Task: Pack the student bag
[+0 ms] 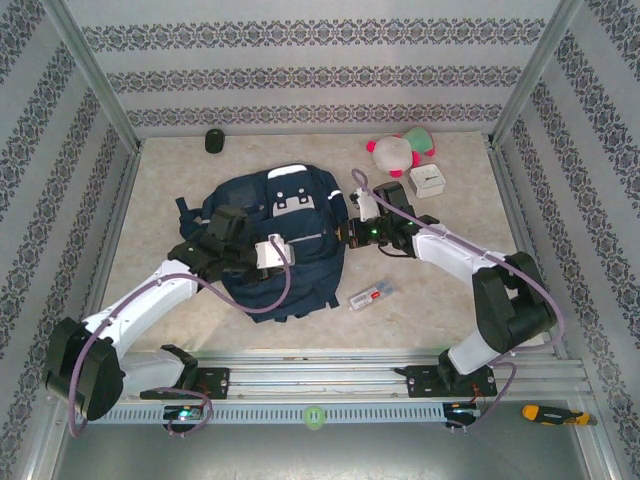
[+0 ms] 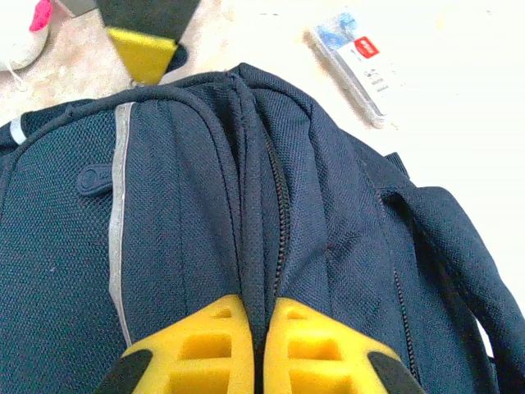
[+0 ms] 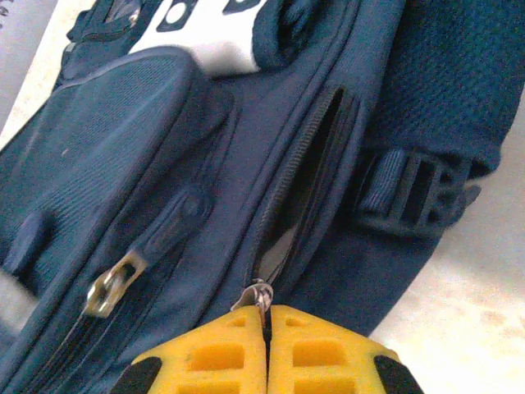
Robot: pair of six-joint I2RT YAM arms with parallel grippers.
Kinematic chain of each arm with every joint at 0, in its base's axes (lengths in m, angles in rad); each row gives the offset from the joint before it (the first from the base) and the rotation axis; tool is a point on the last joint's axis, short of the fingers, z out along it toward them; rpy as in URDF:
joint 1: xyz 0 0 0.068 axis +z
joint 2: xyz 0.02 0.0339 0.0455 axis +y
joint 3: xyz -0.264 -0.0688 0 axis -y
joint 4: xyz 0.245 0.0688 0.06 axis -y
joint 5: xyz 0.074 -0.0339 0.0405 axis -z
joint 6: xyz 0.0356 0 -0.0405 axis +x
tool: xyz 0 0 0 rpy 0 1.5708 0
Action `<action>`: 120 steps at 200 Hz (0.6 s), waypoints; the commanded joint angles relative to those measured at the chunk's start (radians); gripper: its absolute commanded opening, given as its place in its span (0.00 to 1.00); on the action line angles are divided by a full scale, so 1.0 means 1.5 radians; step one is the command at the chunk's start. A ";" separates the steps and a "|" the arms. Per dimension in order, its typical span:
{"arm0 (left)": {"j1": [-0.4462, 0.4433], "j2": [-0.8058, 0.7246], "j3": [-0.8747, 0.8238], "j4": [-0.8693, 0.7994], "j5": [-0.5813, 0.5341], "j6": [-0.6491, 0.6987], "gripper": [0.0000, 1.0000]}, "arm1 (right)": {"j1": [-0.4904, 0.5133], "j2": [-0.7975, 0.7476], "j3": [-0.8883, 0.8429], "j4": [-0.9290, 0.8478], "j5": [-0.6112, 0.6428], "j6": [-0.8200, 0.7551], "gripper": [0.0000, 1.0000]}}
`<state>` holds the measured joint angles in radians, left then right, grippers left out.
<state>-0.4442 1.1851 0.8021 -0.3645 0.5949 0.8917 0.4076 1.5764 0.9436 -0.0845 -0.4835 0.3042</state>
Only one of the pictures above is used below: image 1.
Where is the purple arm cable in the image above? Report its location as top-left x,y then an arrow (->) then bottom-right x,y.
68,234 -> 294,440
351,168 -> 567,431

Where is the left controller board green light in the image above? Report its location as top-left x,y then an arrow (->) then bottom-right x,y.
163,405 -> 207,424

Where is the right controller board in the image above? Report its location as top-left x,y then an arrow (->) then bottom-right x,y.
443,405 -> 482,427

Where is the small white box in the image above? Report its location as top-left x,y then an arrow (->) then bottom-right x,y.
408,164 -> 448,201

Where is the green tape roll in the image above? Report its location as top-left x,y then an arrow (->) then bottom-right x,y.
303,405 -> 327,431

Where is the white pink green plush toy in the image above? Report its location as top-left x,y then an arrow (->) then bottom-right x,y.
365,126 -> 437,180

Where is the aluminium frame post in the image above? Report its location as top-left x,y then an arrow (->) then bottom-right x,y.
42,0 -> 143,151
489,0 -> 586,149

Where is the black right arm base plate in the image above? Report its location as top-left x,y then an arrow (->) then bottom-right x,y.
394,363 -> 500,400

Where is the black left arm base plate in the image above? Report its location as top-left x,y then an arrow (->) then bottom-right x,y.
139,366 -> 232,401

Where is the yellow black utility knife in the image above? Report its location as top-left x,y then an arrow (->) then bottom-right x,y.
521,404 -> 599,428

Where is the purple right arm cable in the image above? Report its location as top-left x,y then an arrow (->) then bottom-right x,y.
351,168 -> 567,431

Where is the clear package with red label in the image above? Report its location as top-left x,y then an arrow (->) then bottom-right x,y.
347,279 -> 401,314

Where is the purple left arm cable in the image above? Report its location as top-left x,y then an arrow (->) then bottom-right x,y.
68,234 -> 294,440

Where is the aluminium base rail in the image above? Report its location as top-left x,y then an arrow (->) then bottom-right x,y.
97,348 -> 592,401

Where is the aluminium side rail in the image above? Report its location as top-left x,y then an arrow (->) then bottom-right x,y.
485,142 -> 621,480
74,144 -> 144,351

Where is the grey slotted cable duct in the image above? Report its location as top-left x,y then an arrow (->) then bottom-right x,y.
92,402 -> 484,426

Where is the navy blue backpack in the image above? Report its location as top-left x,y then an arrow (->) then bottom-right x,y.
174,163 -> 350,324

